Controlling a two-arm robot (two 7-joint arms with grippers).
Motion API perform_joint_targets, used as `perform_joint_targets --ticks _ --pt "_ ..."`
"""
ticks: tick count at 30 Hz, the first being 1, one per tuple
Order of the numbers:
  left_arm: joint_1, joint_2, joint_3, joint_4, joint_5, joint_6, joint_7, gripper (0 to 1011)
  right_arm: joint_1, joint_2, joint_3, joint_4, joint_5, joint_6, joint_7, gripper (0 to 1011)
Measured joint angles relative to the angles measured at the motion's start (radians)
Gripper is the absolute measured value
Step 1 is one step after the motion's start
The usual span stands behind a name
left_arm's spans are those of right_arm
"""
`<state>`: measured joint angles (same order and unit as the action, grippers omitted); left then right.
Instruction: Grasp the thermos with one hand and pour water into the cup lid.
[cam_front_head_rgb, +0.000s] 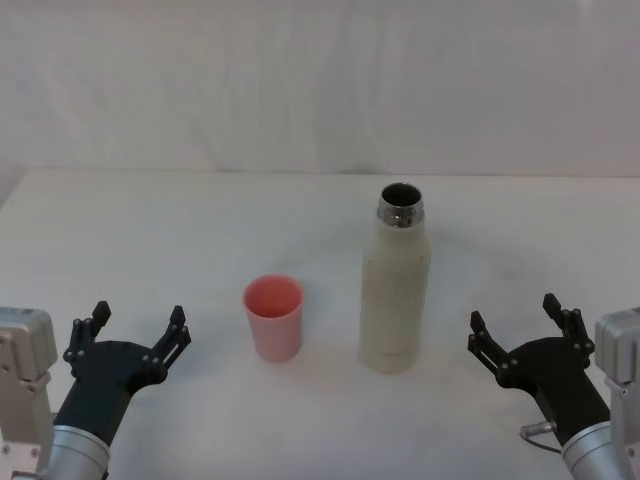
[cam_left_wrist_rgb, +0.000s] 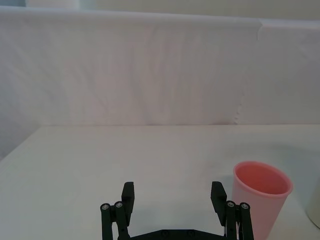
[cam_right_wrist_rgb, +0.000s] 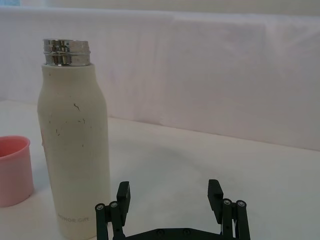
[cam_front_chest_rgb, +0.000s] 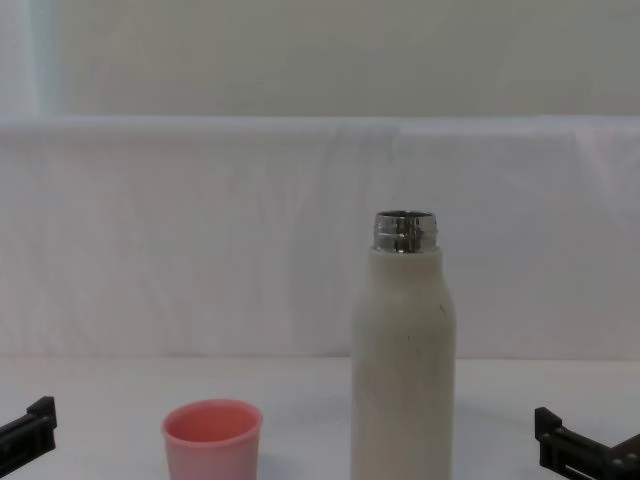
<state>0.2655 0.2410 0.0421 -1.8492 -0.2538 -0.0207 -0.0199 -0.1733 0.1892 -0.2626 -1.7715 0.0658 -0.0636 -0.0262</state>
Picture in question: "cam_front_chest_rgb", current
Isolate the white table cloth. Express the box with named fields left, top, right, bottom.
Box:
left=0, top=355, right=640, bottom=480

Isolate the cream vacuum bottle steel neck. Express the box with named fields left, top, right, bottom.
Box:
left=351, top=210, right=457, bottom=480

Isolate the white curtain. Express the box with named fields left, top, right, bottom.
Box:
left=0, top=115, right=640, bottom=360

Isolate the pink cup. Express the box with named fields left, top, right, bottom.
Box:
left=160, top=398, right=264, bottom=480

